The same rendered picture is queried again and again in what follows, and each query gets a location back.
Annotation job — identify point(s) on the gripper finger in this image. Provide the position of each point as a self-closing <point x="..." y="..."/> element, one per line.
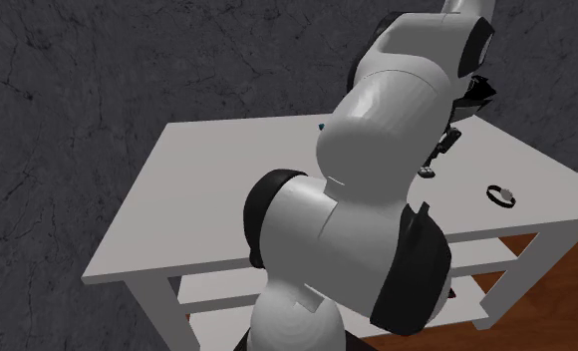
<point x="447" y="144"/>

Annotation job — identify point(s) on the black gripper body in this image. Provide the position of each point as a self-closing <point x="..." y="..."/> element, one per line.
<point x="478" y="97"/>

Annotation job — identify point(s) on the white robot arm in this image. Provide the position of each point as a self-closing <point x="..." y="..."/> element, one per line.
<point x="366" y="223"/>

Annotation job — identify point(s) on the black wristwatch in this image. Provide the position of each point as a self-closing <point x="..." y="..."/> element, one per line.
<point x="499" y="198"/>

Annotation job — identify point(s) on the white table with shelves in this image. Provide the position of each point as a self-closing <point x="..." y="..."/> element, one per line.
<point x="206" y="194"/>

